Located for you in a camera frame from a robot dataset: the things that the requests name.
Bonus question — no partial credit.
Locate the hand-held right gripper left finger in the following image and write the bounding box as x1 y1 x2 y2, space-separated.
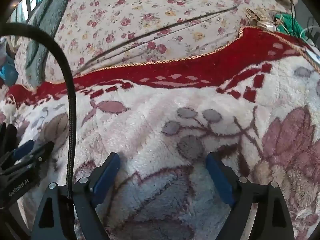
30 152 121 240

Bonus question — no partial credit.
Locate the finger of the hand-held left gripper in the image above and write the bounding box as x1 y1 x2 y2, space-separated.
10 141 55 172
0 122 35 167

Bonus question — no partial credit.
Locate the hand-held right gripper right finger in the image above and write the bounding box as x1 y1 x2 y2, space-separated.
205 152 295 240

